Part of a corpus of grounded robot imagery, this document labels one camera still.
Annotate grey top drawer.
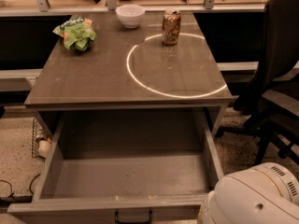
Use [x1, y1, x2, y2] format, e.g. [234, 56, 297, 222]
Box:
[8, 108, 223, 224]

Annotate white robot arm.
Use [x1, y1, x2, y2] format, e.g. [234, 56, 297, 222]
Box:
[197, 162, 299, 224]

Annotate grey wooden cabinet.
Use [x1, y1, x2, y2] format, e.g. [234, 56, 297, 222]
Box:
[23, 11, 238, 138]

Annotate gold soda can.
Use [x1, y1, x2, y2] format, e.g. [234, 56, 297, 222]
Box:
[162, 8, 181, 46]

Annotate white ceramic bowl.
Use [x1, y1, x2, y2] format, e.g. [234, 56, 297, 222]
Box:
[116, 5, 145, 28]

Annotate green chip bag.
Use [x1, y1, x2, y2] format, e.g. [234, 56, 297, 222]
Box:
[53, 17, 96, 51]

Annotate black office chair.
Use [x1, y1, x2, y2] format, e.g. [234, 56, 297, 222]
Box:
[216, 0, 299, 165]

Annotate wire basket with items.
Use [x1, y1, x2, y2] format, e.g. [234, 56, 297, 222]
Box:
[32, 119, 51, 159]

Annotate black drawer handle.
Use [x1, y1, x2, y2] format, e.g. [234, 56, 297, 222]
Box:
[114, 210, 153, 224]

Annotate grey metal window rail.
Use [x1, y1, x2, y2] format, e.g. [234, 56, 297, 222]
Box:
[0, 0, 267, 17]

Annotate black floor cable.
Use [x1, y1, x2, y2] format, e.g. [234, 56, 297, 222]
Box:
[0, 172, 42, 198]

